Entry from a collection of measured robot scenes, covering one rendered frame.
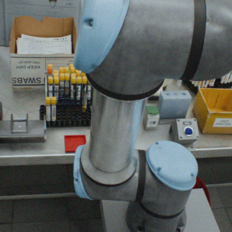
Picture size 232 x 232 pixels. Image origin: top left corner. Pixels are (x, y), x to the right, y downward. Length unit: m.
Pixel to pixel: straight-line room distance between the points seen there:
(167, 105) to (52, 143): 0.40
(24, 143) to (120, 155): 0.56
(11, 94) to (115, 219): 0.63
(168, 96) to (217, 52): 0.81
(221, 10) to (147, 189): 0.45
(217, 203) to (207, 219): 1.27
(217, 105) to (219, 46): 0.97
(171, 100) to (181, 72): 0.80
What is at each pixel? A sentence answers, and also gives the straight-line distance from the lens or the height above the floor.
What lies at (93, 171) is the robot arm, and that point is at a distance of 0.73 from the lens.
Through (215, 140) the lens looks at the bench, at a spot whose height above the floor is 0.87.
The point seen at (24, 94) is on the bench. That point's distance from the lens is 1.35.
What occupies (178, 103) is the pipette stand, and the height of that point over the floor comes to 0.95.
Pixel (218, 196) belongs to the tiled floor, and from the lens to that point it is 2.31.
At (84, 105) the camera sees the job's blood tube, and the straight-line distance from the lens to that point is 1.21.
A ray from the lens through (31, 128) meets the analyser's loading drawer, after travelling 1.15.
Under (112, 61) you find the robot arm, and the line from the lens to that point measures 0.43.
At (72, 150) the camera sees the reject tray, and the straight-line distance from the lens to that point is 1.13.
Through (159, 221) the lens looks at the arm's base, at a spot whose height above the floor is 0.99.
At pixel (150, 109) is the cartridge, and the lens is 1.22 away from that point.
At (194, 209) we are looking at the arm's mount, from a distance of 1.01.
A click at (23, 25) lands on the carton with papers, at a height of 0.98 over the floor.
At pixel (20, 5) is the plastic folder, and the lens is 1.57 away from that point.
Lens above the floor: 1.70
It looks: 40 degrees down
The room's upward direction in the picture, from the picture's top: 9 degrees clockwise
